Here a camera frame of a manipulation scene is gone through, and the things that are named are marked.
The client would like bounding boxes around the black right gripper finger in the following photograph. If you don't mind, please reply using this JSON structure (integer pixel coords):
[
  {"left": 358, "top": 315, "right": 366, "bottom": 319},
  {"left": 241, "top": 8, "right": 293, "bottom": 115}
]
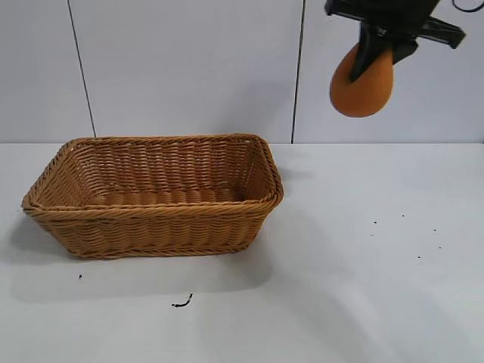
[
  {"left": 392, "top": 36, "right": 420, "bottom": 65},
  {"left": 348, "top": 21, "right": 387, "bottom": 85}
]

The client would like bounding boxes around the brown woven wicker basket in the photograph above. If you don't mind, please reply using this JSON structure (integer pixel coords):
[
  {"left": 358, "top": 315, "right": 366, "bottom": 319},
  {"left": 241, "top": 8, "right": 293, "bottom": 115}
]
[{"left": 21, "top": 132, "right": 285, "bottom": 260}]

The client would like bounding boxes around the orange fruit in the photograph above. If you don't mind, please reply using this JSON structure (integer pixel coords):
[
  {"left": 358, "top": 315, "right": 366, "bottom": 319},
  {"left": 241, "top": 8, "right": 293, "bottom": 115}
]
[{"left": 330, "top": 44, "right": 397, "bottom": 118}]

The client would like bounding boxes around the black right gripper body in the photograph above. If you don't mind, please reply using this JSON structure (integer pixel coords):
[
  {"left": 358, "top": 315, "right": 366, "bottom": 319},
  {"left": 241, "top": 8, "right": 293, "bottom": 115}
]
[{"left": 324, "top": 0, "right": 467, "bottom": 50}]

